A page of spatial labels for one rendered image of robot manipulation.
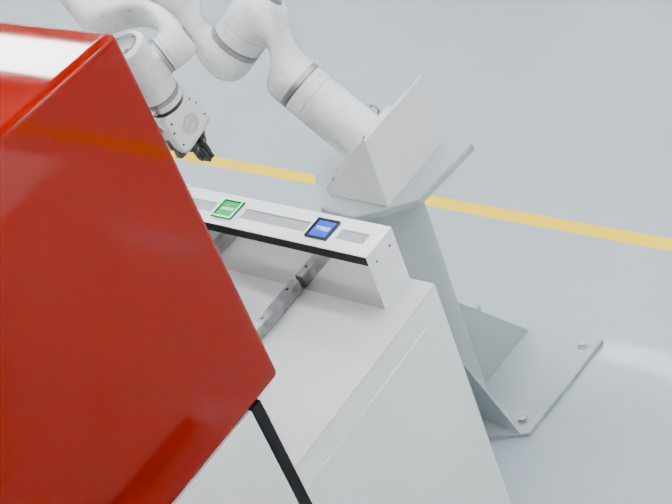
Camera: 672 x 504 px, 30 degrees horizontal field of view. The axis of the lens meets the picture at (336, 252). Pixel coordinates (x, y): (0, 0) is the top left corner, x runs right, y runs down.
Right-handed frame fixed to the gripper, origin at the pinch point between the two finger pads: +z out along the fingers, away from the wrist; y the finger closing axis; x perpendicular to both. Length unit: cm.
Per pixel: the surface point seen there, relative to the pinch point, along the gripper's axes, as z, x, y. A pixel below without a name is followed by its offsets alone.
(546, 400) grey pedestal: 116, -34, 18
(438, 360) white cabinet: 43, -46, -12
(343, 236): 15.4, -31.2, -3.8
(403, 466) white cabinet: 50, -46, -33
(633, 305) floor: 126, -39, 57
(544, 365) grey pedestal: 119, -27, 29
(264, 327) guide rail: 23.1, -19.0, -24.0
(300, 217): 15.5, -18.6, -1.5
